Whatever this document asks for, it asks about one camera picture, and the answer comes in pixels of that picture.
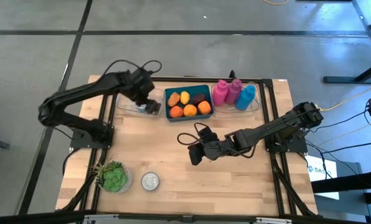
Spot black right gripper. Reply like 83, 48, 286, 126
188, 127, 228, 167

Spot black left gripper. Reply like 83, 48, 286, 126
127, 68, 162, 114

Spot brown toy potato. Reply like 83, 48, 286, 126
167, 91, 181, 108

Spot reddish-orange toy persimmon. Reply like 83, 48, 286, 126
168, 105, 184, 119

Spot round smooth toy orange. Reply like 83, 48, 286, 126
183, 104, 198, 118

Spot orange toy tangerine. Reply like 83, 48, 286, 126
197, 100, 212, 116

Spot dark maroon toy food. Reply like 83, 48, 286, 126
192, 93, 207, 106

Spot bright pink squeeze bottle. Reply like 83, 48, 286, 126
212, 79, 229, 107

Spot blue squeeze bottle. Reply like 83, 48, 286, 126
234, 84, 260, 111

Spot dark magenta squeeze bottle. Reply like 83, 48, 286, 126
224, 78, 243, 105

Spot clear plastic container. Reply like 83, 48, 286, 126
114, 88, 166, 116
210, 82, 263, 115

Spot teal plastic bin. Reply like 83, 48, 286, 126
164, 84, 214, 123

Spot silver-lid can blue fish label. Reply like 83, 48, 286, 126
140, 171, 160, 192

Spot green succulent in pot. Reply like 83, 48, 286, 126
91, 160, 134, 194

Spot white printed sign box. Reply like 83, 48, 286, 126
305, 154, 340, 200

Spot black metal beams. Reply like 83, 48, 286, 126
311, 169, 371, 206

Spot black desk stand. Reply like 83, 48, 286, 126
323, 0, 371, 85

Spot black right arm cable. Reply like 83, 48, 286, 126
176, 122, 211, 147

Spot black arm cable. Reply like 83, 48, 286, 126
176, 122, 211, 147
105, 58, 163, 77

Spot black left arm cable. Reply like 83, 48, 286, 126
105, 58, 163, 77

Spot black aluminium table frame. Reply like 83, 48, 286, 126
56, 68, 321, 224

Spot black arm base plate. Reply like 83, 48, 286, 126
69, 124, 114, 149
263, 127, 308, 154

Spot silver frame bracket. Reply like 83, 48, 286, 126
83, 213, 120, 224
255, 217, 293, 224

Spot yellow floor cable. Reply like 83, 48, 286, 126
262, 0, 290, 6

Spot pale yellow rope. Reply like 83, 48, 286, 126
317, 81, 371, 138

